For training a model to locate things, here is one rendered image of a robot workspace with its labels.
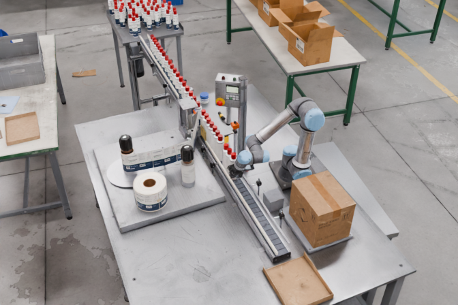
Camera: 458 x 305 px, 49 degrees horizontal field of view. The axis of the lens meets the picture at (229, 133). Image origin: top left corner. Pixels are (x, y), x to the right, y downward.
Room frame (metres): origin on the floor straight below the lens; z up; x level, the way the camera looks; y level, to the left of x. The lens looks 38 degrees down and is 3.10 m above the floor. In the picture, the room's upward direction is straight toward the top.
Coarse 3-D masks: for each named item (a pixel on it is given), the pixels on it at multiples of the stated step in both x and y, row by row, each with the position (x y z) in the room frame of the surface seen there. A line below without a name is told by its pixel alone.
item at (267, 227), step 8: (200, 136) 2.85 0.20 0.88; (240, 184) 2.35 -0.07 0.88; (240, 192) 2.28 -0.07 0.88; (248, 192) 2.28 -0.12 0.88; (240, 200) 2.21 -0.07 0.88; (248, 200) 2.21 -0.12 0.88; (256, 208) 2.14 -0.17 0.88; (256, 216) 2.07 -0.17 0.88; (264, 216) 2.07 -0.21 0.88; (264, 224) 2.01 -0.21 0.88; (272, 232) 1.95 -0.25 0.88; (272, 240) 1.89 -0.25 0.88; (280, 240) 1.89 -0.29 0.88; (280, 248) 1.83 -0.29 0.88
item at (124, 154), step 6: (120, 138) 2.45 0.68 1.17; (126, 138) 2.45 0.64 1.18; (120, 144) 2.45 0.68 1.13; (126, 144) 2.43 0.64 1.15; (132, 144) 2.48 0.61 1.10; (120, 150) 2.46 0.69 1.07; (126, 150) 2.43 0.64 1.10; (132, 150) 2.49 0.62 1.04; (126, 156) 2.42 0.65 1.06; (126, 162) 2.42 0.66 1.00; (126, 168) 2.42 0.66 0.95; (126, 174) 2.43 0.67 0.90; (132, 174) 2.43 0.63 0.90
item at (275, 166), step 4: (280, 160) 2.62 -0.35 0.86; (272, 164) 2.58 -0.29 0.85; (276, 164) 2.58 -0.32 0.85; (280, 164) 2.58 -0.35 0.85; (272, 168) 2.53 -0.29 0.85; (276, 168) 2.53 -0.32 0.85; (312, 168) 2.53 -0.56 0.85; (276, 172) 2.49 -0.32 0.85; (312, 172) 2.49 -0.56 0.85; (276, 176) 2.46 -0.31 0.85; (280, 180) 2.42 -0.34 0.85; (280, 184) 2.38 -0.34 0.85; (284, 184) 2.37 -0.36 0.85; (288, 184) 2.38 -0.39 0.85; (284, 188) 2.35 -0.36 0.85; (288, 188) 2.35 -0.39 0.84
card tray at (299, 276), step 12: (288, 264) 1.76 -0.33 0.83; (300, 264) 1.76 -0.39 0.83; (312, 264) 1.73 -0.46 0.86; (276, 276) 1.67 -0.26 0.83; (288, 276) 1.67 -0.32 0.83; (300, 276) 1.67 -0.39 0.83; (312, 276) 1.67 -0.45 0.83; (276, 288) 1.58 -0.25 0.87; (288, 288) 1.60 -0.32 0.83; (300, 288) 1.60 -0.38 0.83; (312, 288) 1.60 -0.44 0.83; (324, 288) 1.60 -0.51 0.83; (288, 300) 1.53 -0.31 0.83; (300, 300) 1.53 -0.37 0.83; (312, 300) 1.53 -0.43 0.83; (324, 300) 1.52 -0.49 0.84
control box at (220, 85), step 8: (216, 80) 2.65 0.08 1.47; (224, 80) 2.65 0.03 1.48; (216, 88) 2.64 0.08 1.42; (224, 88) 2.63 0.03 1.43; (240, 88) 2.61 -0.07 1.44; (216, 96) 2.64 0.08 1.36; (224, 96) 2.63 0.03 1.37; (240, 96) 2.61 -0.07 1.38; (216, 104) 2.64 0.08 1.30; (224, 104) 2.63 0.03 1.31; (232, 104) 2.62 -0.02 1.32; (240, 104) 2.61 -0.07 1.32
